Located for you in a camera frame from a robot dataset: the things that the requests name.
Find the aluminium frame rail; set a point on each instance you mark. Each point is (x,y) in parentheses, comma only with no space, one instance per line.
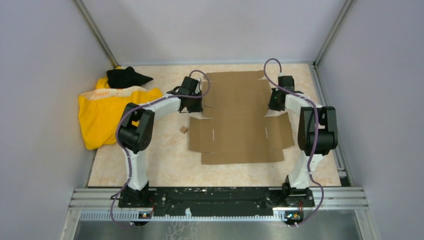
(328,198)

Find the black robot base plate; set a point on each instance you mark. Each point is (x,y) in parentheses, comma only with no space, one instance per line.
(220,201)

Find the brown cardboard box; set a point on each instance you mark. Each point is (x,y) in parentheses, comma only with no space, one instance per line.
(235,128)

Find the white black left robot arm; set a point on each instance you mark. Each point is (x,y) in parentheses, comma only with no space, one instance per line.
(135,130)

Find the yellow cloth garment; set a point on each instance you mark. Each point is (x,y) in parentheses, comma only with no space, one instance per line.
(101,109)

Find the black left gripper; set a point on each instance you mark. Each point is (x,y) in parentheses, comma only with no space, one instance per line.
(198,108)

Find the small cardboard scrap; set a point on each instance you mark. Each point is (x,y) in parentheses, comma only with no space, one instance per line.
(184,129)

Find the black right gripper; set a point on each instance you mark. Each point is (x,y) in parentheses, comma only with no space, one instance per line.
(272,106)

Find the white slotted cable duct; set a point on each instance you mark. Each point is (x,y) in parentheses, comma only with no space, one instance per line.
(137,216)

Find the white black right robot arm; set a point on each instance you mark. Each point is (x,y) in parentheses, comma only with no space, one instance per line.
(317,134)

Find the black cloth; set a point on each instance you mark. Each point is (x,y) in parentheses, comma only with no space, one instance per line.
(126,78)

